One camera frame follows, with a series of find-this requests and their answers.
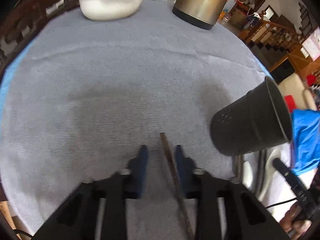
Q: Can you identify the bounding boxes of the dark wooden chopstick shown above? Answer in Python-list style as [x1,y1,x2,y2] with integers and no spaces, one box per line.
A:
[160,132,194,239]

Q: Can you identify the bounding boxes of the black utensil holder cup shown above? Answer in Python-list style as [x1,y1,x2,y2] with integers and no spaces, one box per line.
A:
[210,76,293,156]

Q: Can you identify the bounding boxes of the right hand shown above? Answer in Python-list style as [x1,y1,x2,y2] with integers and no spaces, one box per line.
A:
[279,200,313,240]

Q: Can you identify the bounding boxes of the blue plastic sheet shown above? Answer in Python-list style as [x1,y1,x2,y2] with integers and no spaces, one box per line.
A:
[292,109,319,176]

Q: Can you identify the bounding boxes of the grey table cloth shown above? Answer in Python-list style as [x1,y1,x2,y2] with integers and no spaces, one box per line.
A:
[1,0,265,239]

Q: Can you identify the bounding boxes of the cream chair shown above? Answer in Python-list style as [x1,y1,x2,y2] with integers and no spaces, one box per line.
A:
[278,73,317,111]

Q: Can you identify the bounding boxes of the wooden staircase railing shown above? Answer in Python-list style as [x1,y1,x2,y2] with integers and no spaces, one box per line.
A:
[238,14,305,67]

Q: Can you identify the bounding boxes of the gold electric kettle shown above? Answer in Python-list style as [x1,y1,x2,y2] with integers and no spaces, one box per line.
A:
[172,0,227,30]

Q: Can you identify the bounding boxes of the white plastic basin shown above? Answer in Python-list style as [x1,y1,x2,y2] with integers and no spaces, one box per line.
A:
[79,0,143,21]

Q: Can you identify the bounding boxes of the wall calendar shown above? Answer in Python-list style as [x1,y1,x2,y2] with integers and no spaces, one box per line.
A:
[302,27,320,61]

